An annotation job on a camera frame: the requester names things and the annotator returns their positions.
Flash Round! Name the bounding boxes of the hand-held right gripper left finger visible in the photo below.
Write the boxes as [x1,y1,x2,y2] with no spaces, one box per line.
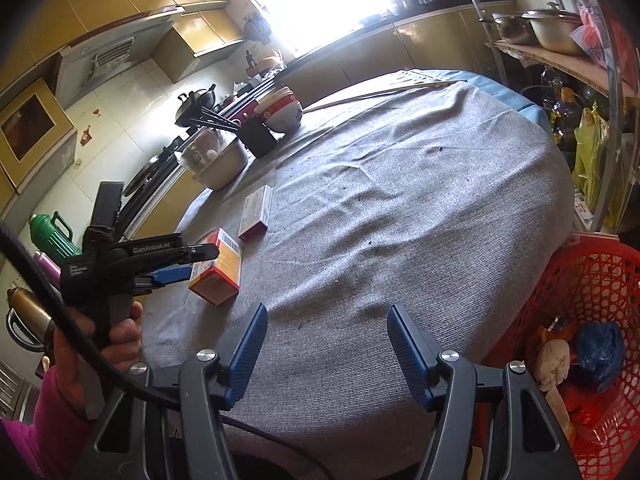
[82,302,268,480]

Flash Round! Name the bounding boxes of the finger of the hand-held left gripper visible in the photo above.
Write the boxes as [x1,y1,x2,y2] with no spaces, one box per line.
[177,242,221,265]
[132,265,193,295]

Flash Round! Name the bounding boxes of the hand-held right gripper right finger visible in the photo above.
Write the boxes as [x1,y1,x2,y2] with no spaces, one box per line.
[386,304,583,480]

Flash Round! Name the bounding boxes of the orange cardboard box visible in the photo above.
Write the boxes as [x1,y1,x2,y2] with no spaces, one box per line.
[187,227,244,307]

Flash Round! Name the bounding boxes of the orange snack packet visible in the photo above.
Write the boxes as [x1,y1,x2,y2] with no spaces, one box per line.
[537,317,583,356]

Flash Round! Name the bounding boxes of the blue plastic bag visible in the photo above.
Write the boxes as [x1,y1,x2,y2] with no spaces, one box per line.
[575,321,626,393]

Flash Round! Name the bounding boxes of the red plastic mesh basket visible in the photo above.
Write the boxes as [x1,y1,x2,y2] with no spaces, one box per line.
[482,232,640,480]

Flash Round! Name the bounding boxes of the person's left forearm pink sleeve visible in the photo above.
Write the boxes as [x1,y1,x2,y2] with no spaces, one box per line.
[0,367,96,480]

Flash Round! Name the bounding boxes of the person's left hand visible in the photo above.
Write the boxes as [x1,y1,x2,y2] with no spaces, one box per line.
[42,302,143,421]

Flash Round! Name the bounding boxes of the purple bottle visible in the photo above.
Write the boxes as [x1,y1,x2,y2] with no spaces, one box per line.
[32,252,63,286]

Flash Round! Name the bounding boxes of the green thermos jug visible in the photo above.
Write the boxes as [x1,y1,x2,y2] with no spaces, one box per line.
[27,210,83,261]

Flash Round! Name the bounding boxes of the red white flat box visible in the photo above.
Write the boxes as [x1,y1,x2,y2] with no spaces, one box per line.
[237,184,274,243]

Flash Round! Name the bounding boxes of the steel mixing bowl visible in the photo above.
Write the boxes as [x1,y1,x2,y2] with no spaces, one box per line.
[180,127,251,191]

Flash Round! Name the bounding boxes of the black gas stove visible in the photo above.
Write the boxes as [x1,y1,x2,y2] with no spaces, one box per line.
[122,135,201,201]

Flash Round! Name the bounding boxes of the black chopstick holder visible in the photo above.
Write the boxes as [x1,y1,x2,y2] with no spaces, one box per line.
[237,120,278,158]

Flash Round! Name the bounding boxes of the black wok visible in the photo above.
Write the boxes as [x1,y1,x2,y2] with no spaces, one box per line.
[175,84,218,128]

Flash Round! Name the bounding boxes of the grey tablecloth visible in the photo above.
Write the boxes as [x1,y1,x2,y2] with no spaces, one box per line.
[145,80,576,480]

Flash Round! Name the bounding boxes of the yellow framed cabinet door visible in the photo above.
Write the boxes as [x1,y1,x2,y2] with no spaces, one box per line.
[0,77,76,196]

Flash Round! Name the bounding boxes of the grey range hood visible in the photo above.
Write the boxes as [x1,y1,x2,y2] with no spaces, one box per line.
[55,7,186,106]

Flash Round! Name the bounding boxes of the long bamboo stick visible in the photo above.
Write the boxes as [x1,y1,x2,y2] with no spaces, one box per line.
[302,79,461,113]

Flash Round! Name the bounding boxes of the olive base cabinets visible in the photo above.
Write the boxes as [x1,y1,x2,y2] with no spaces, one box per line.
[280,5,506,106]

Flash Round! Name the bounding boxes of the yellow plastic bag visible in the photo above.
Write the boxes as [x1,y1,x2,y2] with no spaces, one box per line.
[572,105,613,211]

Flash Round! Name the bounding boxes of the bright window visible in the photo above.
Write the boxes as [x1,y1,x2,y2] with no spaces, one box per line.
[230,0,426,58]

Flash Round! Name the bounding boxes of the blue table cover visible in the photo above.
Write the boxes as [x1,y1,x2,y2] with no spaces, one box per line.
[400,69,551,131]

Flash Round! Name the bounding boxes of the cooking oil bottle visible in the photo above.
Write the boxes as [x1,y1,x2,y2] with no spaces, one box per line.
[555,87,586,151]

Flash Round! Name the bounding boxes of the clear plastic bottle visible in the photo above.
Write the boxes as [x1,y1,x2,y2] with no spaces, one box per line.
[540,65,563,106]

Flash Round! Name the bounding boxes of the steel storage rack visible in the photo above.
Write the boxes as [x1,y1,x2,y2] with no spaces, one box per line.
[457,0,640,233]

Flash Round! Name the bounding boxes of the wooden shelf board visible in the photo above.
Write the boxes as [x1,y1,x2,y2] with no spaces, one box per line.
[492,40,621,98]

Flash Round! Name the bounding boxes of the steel pot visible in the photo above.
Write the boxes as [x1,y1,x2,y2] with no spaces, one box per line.
[492,10,533,46]

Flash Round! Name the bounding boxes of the steel basin with lid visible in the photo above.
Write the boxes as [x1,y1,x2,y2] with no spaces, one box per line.
[522,2,588,56]

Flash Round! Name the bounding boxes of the pink printed plastic bag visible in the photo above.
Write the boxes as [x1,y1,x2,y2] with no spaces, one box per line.
[570,0,616,68]

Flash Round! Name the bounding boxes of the black cable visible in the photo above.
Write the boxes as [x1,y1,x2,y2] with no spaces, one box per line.
[0,225,331,480]

